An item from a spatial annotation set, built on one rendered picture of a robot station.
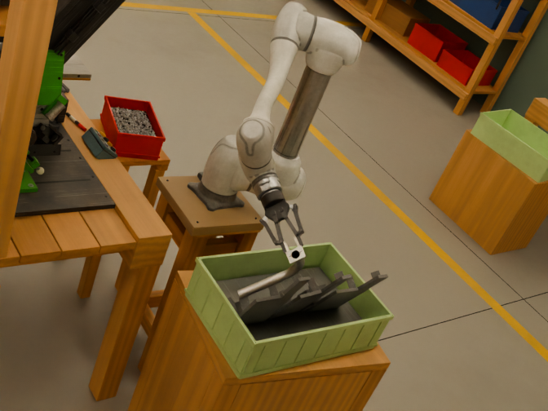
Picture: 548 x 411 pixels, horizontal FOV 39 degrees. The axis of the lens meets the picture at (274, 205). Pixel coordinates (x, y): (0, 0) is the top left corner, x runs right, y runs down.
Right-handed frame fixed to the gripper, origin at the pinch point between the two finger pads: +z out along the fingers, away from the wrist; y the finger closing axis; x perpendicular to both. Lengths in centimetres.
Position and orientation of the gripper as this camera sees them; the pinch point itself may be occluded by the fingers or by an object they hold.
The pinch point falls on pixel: (293, 249)
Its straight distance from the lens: 241.5
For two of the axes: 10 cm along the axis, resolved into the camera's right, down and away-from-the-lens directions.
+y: 9.1, -4.2, -0.6
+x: 2.1, 3.3, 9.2
